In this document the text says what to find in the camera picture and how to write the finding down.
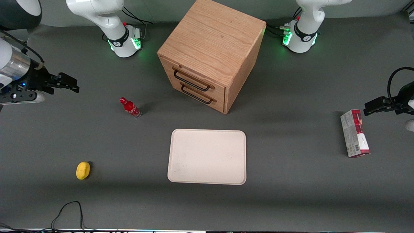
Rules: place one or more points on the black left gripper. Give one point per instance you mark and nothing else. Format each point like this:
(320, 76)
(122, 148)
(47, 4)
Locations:
(403, 97)

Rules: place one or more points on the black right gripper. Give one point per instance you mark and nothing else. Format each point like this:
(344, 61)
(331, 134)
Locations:
(35, 79)

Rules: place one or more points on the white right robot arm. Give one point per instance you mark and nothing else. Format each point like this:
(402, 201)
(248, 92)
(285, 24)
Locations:
(106, 19)

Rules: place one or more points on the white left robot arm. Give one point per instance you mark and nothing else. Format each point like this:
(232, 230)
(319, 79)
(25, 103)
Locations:
(305, 29)

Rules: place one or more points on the wooden drawer cabinet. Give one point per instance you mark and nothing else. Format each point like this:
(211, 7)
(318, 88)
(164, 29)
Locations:
(213, 35)

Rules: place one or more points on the red and grey carton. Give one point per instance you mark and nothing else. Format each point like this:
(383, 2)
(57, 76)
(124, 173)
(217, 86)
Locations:
(354, 136)

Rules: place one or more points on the red cola bottle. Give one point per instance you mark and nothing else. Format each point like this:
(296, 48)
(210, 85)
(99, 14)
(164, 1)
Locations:
(130, 107)

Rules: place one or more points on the yellow lemon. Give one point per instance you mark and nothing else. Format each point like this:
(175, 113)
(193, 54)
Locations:
(83, 170)

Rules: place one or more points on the beige plastic tray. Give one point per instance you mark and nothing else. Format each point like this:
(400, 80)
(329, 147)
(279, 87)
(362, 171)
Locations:
(207, 157)

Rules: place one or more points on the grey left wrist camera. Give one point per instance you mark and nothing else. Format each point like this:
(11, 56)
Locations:
(410, 125)

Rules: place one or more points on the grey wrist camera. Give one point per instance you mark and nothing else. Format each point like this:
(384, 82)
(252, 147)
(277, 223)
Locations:
(26, 96)
(410, 125)

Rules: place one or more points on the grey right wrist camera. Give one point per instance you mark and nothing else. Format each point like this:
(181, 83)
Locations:
(26, 96)

